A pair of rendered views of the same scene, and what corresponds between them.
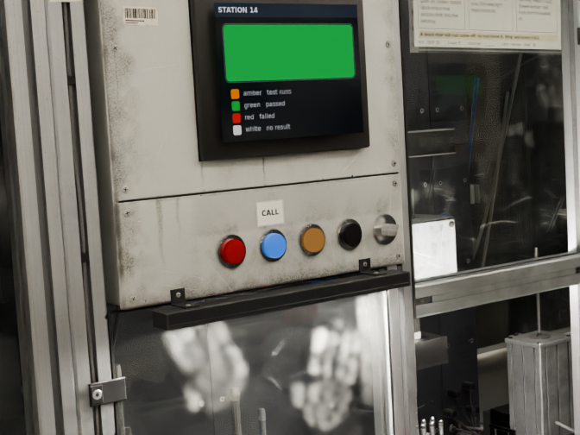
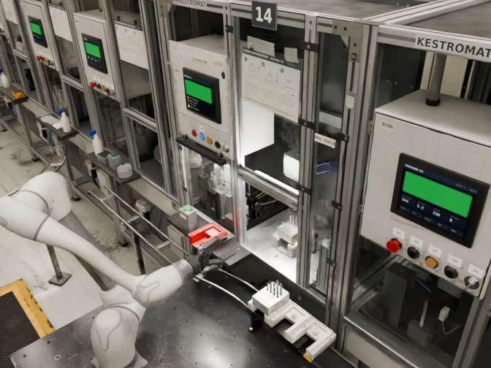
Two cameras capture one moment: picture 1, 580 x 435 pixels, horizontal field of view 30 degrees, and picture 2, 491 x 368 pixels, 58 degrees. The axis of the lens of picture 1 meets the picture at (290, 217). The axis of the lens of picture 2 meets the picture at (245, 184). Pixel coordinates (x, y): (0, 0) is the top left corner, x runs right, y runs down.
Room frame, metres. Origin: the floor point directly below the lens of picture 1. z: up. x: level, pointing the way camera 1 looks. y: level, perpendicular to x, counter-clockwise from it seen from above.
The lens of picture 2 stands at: (1.34, -1.90, 2.29)
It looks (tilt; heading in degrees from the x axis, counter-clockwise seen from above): 31 degrees down; 85
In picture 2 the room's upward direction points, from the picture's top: 2 degrees counter-clockwise
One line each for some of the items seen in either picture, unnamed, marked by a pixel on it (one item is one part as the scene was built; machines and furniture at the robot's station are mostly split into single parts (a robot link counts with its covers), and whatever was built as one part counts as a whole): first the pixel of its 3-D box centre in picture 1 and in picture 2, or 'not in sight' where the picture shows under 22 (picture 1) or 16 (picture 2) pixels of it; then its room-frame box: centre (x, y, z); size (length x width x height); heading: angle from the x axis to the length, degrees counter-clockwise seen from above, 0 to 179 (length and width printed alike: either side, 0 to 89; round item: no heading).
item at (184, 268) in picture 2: not in sight; (182, 271); (1.20, -0.57, 1.12); 0.09 x 0.06 x 0.09; 125
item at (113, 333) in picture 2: not in sight; (112, 334); (0.89, -0.60, 0.85); 0.18 x 0.16 x 0.22; 78
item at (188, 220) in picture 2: not in sight; (189, 217); (1.22, 0.01, 0.97); 0.08 x 0.08 x 0.12; 35
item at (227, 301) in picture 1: (287, 289); (200, 148); (1.30, 0.01, 1.37); 0.36 x 0.04 x 0.04; 125
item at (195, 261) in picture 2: not in sight; (197, 263); (1.26, -0.53, 1.12); 0.09 x 0.07 x 0.08; 35
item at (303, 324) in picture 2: not in sight; (289, 324); (1.62, -0.63, 0.84); 0.36 x 0.14 x 0.10; 125
